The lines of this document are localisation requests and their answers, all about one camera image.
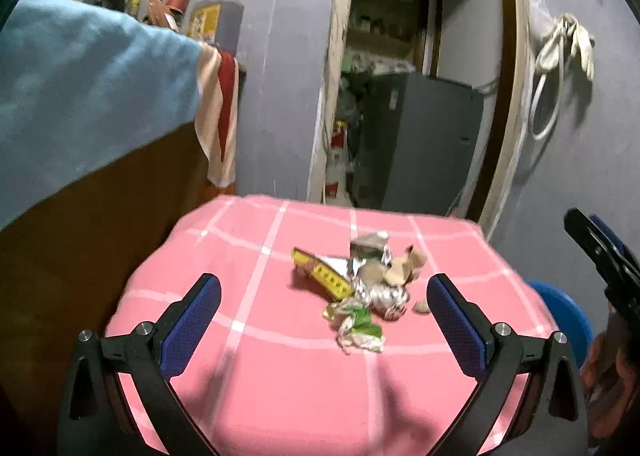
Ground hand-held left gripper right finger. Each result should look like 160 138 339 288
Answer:
426 273 588 456

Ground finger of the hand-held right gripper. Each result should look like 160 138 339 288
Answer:
589 214 640 273
564 208 640 297

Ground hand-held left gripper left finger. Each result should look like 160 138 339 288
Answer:
57 273 222 456

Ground blue plastic bin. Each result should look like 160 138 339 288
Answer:
524 280 595 370

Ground person's right hand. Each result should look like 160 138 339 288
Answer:
581 318 640 441

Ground silver foil wrapper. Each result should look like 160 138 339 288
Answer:
350 256 412 322

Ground green snack wrapper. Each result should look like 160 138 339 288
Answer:
325 298 387 355

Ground crumpled grey carton piece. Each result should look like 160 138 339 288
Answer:
349 231 391 263

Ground pink checked tablecloth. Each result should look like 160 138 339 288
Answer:
102 193 561 456

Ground wooden cabinet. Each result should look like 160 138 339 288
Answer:
0 120 241 456

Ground yellow snack wrapper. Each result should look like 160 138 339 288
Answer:
291 247 357 300

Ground white hanging gloves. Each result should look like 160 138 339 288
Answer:
564 16 597 83

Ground red and white bottle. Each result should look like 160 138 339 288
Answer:
324 118 352 200

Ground red and beige striped cloth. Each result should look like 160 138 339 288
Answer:
194 41 242 188

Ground light blue towel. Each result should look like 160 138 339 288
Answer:
0 0 203 233

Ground large cooking oil bottle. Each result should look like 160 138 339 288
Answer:
186 0 246 60

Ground white cable loop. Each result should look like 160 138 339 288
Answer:
529 13 576 141

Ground wooden door frame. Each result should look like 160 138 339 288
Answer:
306 0 534 242

